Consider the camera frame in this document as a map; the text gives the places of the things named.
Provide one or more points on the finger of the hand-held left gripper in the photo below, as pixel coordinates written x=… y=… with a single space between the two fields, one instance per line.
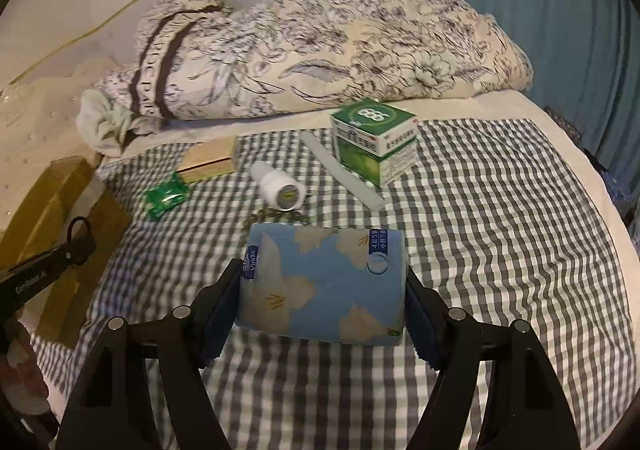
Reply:
x=80 y=247

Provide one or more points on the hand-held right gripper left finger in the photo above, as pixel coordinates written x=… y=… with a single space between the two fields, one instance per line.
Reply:
x=220 y=330

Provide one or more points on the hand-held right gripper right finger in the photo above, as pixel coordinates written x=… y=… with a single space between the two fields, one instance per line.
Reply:
x=425 y=330

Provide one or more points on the brown cardboard box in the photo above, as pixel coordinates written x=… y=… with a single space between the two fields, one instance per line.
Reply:
x=45 y=210

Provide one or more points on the green sachet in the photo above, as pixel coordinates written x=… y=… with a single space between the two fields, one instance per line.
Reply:
x=167 y=195

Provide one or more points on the blue floral tissue pack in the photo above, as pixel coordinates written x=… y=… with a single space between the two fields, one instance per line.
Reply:
x=320 y=285

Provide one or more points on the brown wooden block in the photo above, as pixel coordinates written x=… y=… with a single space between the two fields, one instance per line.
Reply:
x=207 y=160

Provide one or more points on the white pill bottle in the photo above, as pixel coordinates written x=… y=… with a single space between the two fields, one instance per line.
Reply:
x=275 y=185

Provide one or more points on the white foam tube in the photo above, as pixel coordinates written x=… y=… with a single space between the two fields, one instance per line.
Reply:
x=345 y=170

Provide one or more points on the green and white carton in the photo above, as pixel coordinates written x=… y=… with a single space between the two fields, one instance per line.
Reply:
x=375 y=145

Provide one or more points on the person's left forearm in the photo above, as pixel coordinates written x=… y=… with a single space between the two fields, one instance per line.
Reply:
x=22 y=370

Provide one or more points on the pale green towel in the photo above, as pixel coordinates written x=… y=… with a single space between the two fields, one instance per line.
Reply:
x=102 y=125

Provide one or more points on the green checkered cloth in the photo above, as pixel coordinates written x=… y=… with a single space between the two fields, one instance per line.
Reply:
x=500 y=230

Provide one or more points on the cream tufted headboard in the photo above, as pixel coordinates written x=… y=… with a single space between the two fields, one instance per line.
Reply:
x=35 y=120

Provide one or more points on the dark patterned fabric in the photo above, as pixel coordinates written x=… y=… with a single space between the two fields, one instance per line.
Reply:
x=562 y=125

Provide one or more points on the floral printed quilt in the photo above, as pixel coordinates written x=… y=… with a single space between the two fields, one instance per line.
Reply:
x=325 y=45

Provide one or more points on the teal curtain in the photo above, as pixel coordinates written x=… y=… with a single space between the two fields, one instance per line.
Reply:
x=550 y=20

